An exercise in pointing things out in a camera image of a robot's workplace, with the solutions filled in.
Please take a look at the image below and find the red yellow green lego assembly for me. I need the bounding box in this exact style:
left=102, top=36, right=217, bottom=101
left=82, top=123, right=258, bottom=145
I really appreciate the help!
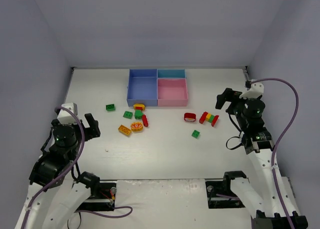
left=199, top=111, right=219, bottom=127

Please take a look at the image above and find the green curved lego brick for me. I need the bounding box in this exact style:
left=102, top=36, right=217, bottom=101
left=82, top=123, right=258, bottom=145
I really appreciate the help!
left=123, top=111, right=133, bottom=119

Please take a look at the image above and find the red round printed lego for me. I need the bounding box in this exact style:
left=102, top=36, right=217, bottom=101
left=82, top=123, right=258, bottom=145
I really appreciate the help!
left=183, top=112, right=197, bottom=123

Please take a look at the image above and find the small green lego brick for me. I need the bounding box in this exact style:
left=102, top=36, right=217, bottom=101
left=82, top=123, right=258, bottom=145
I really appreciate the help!
left=191, top=130, right=200, bottom=139

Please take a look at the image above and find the red lego brick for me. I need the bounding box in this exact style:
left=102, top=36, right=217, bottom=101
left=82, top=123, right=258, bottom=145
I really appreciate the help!
left=142, top=114, right=149, bottom=127

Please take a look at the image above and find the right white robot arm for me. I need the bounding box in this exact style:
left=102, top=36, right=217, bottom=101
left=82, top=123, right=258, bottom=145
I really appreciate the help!
left=215, top=88, right=308, bottom=229

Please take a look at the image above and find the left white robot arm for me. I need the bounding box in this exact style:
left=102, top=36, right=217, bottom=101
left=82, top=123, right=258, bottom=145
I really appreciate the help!
left=15, top=110, right=101, bottom=229

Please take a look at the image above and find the yellow flat lego brick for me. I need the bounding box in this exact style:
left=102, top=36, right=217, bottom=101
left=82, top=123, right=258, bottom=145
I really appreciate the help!
left=118, top=124, right=132, bottom=137

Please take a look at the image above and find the yellow printed round lego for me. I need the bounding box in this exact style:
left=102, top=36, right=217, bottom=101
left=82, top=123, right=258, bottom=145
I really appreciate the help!
left=130, top=122, right=144, bottom=133

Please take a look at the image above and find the yellow red green lego stack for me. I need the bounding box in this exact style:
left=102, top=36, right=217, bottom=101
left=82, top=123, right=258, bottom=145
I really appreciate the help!
left=133, top=103, right=145, bottom=120

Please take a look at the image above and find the pink container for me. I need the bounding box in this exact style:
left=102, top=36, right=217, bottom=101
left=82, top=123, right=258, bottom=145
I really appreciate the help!
left=157, top=78, right=189, bottom=107

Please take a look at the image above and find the large blue container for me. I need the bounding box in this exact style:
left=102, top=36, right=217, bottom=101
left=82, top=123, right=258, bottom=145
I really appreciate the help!
left=126, top=77, right=158, bottom=107

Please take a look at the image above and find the teal container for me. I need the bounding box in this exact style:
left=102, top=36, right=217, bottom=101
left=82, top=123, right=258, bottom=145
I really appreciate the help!
left=157, top=69, right=186, bottom=79

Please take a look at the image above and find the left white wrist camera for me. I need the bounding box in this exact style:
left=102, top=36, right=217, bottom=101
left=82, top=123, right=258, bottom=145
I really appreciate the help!
left=57, top=102, right=78, bottom=125

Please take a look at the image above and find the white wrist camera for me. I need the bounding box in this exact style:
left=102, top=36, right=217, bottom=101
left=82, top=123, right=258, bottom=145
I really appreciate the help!
left=239, top=80, right=264, bottom=100
left=57, top=102, right=78, bottom=125

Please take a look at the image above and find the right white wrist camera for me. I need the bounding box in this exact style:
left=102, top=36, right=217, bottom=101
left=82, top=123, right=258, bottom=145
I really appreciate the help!
left=239, top=80, right=264, bottom=100

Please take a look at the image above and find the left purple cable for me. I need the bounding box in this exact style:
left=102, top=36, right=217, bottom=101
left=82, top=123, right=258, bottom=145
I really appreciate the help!
left=19, top=106, right=133, bottom=229

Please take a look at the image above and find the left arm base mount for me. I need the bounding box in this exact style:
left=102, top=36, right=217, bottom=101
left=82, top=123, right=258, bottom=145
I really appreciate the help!
left=76, top=180, right=117, bottom=212

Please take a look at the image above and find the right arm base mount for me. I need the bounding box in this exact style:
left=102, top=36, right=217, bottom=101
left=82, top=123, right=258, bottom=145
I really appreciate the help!
left=205, top=179, right=245, bottom=209

